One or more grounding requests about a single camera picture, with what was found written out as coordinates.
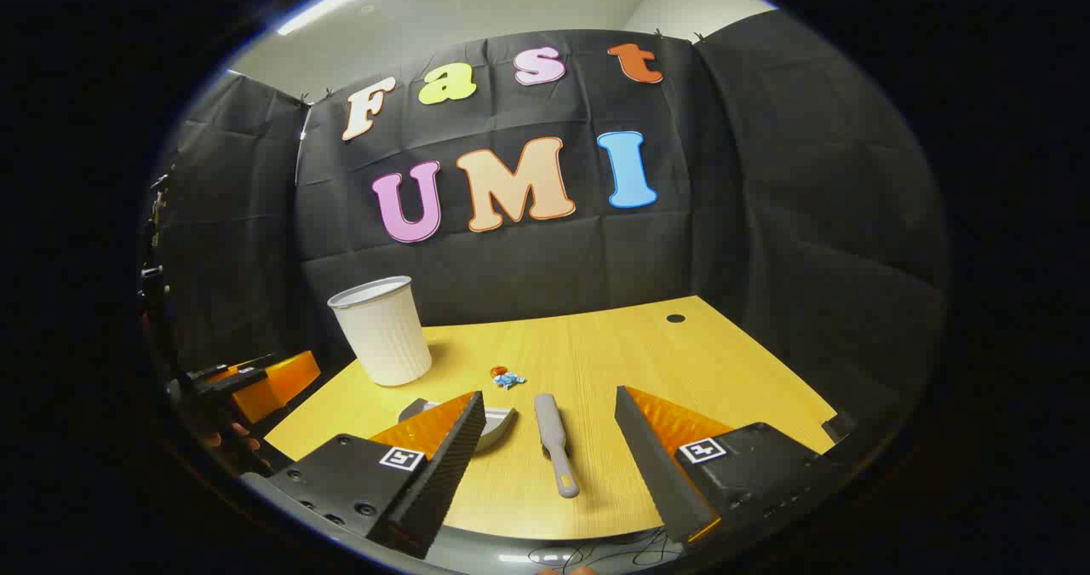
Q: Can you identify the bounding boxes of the wooden desktop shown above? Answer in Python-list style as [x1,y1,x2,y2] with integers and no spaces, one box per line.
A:
[264,296,840,542]

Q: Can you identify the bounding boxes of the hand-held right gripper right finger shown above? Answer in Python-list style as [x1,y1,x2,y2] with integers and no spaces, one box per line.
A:
[615,385,857,544]

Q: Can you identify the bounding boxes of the white ribbed garbage bin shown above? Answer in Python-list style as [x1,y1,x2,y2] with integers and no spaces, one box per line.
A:
[328,276,433,387]

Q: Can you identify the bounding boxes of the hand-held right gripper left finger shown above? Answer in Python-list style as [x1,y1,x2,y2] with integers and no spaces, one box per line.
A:
[271,390,486,559]

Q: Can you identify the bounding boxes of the small grey broom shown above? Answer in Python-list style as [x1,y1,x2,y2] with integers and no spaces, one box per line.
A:
[534,394,581,498]

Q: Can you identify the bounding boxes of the black backdrop cloth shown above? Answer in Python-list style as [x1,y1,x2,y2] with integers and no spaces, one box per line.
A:
[141,9,950,440]

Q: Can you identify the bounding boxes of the grey plastic dustpan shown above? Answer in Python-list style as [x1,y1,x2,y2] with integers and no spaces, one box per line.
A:
[399,398,518,454]

